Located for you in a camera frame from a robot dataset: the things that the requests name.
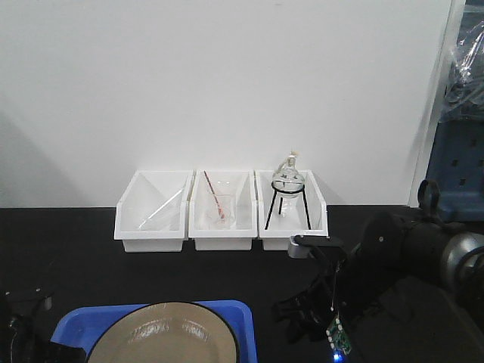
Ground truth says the left white storage bin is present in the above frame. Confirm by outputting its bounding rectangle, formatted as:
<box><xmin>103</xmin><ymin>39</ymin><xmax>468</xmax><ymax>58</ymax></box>
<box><xmin>114</xmin><ymin>170</ymin><xmax>194</xmax><ymax>253</ymax></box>

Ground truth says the round glass flask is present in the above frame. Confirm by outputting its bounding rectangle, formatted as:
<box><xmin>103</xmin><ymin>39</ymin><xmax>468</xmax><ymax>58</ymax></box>
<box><xmin>271</xmin><ymin>151</ymin><xmax>305</xmax><ymax>191</ymax></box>

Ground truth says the black wire tripod stand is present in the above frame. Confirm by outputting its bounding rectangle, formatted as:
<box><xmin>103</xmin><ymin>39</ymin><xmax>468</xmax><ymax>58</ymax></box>
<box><xmin>264</xmin><ymin>182</ymin><xmax>312</xmax><ymax>230</ymax></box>

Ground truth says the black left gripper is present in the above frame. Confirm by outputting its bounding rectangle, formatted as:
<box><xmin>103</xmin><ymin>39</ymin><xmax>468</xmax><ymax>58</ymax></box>
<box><xmin>1</xmin><ymin>289</ymin><xmax>86</xmax><ymax>362</ymax></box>

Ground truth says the blue perforated crate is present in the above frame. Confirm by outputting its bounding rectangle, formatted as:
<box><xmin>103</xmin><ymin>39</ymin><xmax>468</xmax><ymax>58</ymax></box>
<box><xmin>426</xmin><ymin>120</ymin><xmax>483</xmax><ymax>222</ymax></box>

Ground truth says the clear plastic bag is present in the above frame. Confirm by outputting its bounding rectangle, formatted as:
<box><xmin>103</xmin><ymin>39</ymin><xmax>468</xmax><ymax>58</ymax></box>
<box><xmin>441</xmin><ymin>20</ymin><xmax>483</xmax><ymax>123</ymax></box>

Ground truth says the right white storage bin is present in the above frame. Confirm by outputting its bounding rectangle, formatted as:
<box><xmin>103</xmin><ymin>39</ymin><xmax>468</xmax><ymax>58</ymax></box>
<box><xmin>255</xmin><ymin>170</ymin><xmax>329</xmax><ymax>250</ymax></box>

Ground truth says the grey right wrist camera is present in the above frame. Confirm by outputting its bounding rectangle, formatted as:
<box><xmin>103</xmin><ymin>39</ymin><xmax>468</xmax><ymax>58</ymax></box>
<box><xmin>287</xmin><ymin>234</ymin><xmax>310</xmax><ymax>259</ymax></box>

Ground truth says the white storage bin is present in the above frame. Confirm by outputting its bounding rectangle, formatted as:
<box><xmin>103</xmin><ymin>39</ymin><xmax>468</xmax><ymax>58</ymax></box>
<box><xmin>188</xmin><ymin>170</ymin><xmax>258</xmax><ymax>250</ymax></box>
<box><xmin>114</xmin><ymin>170</ymin><xmax>194</xmax><ymax>253</ymax></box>
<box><xmin>255</xmin><ymin>170</ymin><xmax>329</xmax><ymax>250</ymax></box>

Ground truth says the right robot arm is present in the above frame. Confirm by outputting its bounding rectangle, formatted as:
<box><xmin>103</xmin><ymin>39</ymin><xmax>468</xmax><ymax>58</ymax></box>
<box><xmin>271</xmin><ymin>179</ymin><xmax>483</xmax><ymax>362</ymax></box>

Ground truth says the clear glass beaker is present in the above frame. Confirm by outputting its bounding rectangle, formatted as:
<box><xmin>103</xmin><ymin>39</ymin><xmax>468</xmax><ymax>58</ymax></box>
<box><xmin>206</xmin><ymin>180</ymin><xmax>236</xmax><ymax>230</ymax></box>

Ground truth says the middle white storage bin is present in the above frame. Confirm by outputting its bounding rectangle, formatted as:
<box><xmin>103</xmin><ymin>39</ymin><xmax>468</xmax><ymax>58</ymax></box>
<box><xmin>188</xmin><ymin>170</ymin><xmax>258</xmax><ymax>250</ymax></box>

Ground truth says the clear glass stirring rod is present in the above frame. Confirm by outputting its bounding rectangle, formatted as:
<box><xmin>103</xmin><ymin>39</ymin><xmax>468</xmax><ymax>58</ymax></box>
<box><xmin>138</xmin><ymin>189</ymin><xmax>183</xmax><ymax>231</ymax></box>

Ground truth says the green right circuit board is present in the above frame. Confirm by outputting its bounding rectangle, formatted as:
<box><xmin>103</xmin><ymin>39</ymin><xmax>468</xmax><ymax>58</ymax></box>
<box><xmin>325</xmin><ymin>315</ymin><xmax>352</xmax><ymax>361</ymax></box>

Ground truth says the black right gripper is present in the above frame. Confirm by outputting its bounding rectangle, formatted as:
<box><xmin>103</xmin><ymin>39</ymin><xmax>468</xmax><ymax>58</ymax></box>
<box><xmin>273</xmin><ymin>234</ymin><xmax>397</xmax><ymax>343</ymax></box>

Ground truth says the blue plastic tray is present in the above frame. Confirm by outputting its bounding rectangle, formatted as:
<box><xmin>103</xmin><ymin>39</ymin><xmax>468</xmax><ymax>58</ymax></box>
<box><xmin>51</xmin><ymin>299</ymin><xmax>258</xmax><ymax>363</ymax></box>

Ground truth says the red glass thermometer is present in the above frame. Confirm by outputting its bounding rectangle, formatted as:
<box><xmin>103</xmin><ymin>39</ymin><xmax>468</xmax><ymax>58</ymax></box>
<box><xmin>203</xmin><ymin>171</ymin><xmax>225</xmax><ymax>221</ymax></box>

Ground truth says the beige plate with black rim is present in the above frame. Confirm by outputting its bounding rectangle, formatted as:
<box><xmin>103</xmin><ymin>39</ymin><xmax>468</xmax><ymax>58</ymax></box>
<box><xmin>87</xmin><ymin>302</ymin><xmax>240</xmax><ymax>362</ymax></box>

